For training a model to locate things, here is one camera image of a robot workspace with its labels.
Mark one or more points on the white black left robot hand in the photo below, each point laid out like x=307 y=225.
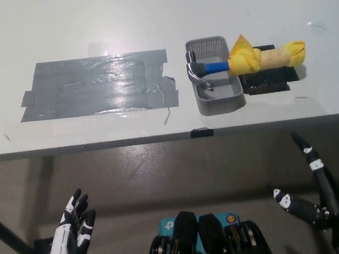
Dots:
x=61 y=250

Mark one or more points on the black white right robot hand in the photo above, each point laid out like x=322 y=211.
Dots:
x=332 y=201

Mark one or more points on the black table foot plate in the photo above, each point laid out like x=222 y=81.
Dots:
x=44 y=246

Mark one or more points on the grey plastic basket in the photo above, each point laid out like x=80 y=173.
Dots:
x=224 y=100

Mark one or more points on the grey duct tape patch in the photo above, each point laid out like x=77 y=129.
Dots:
x=92 y=86

